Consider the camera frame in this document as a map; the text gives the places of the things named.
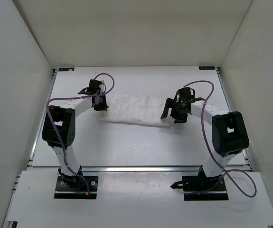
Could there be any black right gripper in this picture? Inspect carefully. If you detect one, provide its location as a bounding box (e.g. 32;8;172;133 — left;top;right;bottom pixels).
161;98;188;124

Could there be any white pleated skirt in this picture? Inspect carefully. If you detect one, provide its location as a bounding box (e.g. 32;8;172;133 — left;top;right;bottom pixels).
99;94;169;127

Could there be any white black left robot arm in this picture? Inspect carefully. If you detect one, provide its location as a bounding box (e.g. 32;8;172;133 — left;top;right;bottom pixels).
42;79;108;190

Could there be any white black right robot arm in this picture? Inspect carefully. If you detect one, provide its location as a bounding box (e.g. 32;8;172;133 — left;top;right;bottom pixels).
160;87;249;190

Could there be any dark label sticker left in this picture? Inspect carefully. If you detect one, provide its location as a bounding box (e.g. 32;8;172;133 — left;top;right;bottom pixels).
58;67;75;72

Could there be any dark label sticker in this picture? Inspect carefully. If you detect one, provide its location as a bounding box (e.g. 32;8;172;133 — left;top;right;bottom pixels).
58;67;75;72
198;66;215;70

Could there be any dark label sticker right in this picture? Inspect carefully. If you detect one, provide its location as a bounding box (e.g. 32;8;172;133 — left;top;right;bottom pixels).
198;66;215;70

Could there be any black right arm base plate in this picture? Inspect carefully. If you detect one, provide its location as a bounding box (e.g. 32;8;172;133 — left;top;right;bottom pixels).
170;175;229;201

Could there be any aluminium table rail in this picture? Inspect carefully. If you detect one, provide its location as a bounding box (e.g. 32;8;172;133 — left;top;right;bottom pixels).
78;165;252;174

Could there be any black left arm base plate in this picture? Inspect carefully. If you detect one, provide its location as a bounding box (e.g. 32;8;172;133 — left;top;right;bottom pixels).
54;176;99;200

